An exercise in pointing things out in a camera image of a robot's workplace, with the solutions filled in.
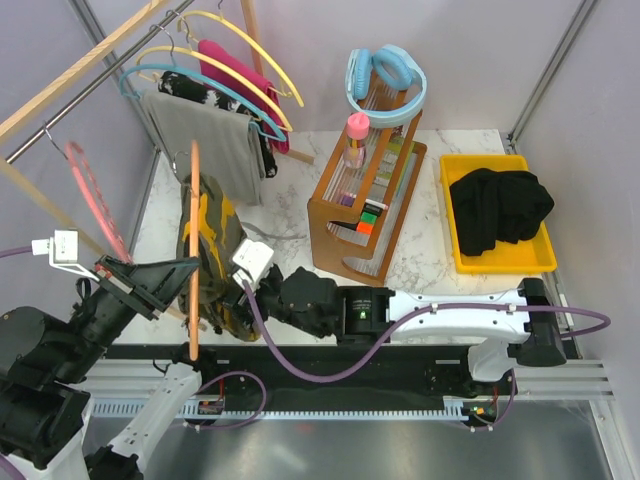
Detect orange hanger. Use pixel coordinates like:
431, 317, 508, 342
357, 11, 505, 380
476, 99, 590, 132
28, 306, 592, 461
188, 140, 200, 362

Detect blue hanger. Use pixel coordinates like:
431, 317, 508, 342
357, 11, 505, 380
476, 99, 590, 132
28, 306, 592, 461
118, 63, 286, 142

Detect camouflage trousers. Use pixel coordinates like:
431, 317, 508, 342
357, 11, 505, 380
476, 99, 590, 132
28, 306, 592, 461
198, 174, 261, 342

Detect green cube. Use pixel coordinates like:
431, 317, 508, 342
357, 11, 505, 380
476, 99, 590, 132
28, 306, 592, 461
360, 212, 377, 225

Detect white marker pen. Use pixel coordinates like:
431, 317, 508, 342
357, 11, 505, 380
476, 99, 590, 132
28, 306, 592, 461
365, 199, 389, 211

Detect pink hanger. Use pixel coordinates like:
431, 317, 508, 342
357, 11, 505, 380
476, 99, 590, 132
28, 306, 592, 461
43, 124, 133, 263

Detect yellow plastic tray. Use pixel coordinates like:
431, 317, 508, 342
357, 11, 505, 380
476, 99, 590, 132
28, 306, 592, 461
439, 154, 557, 275

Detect wooden clothes rack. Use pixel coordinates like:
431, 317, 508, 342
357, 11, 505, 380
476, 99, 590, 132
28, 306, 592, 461
0, 0, 316, 332

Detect magenta trousers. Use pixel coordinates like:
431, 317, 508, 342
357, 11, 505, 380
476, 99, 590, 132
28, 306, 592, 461
197, 39, 290, 153

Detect orange cube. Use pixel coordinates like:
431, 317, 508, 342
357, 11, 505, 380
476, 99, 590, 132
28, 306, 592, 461
356, 222, 374, 235

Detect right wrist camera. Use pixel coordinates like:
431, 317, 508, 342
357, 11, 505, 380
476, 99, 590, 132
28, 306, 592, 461
231, 238, 275, 290

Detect light blue headphones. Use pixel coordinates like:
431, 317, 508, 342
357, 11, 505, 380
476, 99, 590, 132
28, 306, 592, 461
344, 44, 428, 129

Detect yellow hanger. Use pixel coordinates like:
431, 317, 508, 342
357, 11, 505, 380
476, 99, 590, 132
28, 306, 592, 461
136, 45, 293, 132
178, 10, 305, 108

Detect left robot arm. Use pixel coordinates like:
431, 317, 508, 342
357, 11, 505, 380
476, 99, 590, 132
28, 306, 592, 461
1, 256, 220, 479

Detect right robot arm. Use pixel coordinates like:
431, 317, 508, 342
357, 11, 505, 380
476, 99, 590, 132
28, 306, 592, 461
228, 266, 567, 394

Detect pink cap bottle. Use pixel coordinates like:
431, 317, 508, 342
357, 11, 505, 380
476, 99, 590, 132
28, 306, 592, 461
342, 112, 370, 169

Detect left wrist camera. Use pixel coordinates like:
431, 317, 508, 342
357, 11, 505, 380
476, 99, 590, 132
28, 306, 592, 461
31, 230, 98, 281

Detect wooden desk shelf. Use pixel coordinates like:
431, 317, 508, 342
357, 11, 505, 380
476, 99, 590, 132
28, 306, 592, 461
307, 107, 429, 289

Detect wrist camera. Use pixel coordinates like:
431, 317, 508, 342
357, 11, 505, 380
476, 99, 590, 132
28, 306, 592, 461
31, 230, 98, 281
231, 238, 275, 290

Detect grey trousers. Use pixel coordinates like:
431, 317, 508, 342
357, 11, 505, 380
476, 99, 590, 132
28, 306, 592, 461
140, 90, 264, 206

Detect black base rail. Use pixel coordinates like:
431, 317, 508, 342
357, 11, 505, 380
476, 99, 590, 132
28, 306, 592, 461
102, 342, 519, 421

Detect inner yellow hanger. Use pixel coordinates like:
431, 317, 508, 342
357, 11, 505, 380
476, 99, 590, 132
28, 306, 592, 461
136, 45, 293, 132

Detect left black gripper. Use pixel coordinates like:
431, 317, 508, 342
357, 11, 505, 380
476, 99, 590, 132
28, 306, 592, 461
53, 249, 202, 379

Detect green booklet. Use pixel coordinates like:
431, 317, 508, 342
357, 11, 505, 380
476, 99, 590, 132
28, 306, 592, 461
374, 137, 405, 187

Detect outer yellow hanger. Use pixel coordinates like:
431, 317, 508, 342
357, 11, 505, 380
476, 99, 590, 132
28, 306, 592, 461
178, 10, 305, 108

